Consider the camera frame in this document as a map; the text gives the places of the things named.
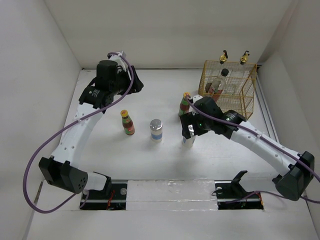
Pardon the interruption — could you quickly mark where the silver lid shaker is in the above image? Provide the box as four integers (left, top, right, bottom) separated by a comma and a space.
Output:
182, 137, 196, 148
149, 118, 163, 142

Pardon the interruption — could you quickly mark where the green red sauce bottle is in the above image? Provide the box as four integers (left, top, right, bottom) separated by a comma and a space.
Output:
178, 92, 190, 116
120, 109, 135, 136

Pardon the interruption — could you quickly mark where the black cap red label bottle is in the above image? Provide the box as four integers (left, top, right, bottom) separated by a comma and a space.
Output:
208, 68, 229, 102

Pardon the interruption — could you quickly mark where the oil bottle with dark base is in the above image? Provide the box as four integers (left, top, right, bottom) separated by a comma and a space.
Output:
204, 49, 230, 95

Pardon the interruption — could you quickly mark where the clear oil bottle gold spout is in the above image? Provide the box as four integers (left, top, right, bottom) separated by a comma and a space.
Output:
228, 51, 252, 95

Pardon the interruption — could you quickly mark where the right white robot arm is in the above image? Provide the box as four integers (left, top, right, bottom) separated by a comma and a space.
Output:
180, 95, 320, 201

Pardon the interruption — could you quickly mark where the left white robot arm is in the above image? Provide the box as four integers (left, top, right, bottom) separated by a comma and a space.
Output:
38, 59, 144, 199

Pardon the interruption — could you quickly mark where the white foam block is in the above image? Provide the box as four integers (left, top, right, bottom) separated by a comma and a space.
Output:
126, 179, 218, 212

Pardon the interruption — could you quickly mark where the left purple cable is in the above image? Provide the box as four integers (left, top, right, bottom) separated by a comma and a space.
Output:
22, 51, 136, 214

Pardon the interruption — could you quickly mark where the purple cable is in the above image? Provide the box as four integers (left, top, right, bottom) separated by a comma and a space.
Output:
184, 93, 320, 204
22, 51, 136, 214

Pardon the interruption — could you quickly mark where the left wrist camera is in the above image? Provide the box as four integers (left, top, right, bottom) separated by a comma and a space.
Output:
116, 50, 127, 58

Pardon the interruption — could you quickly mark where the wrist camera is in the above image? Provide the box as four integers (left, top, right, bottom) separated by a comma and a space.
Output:
116, 50, 127, 58
192, 94, 203, 104

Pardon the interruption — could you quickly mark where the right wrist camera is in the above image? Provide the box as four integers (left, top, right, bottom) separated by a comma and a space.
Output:
192, 94, 203, 104

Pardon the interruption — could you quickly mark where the yellow wire rack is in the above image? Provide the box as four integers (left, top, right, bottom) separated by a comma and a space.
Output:
198, 60, 257, 120

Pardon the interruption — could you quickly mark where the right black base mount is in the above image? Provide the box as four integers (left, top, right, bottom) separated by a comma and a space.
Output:
211, 170, 264, 210

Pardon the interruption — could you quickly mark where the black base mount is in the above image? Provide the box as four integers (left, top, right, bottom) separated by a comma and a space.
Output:
79, 180, 128, 211
211, 170, 264, 210

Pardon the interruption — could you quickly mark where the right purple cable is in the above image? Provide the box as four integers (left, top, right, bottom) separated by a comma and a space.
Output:
184, 93, 320, 204

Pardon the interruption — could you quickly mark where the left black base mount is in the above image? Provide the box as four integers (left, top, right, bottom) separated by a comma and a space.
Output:
79, 180, 128, 211

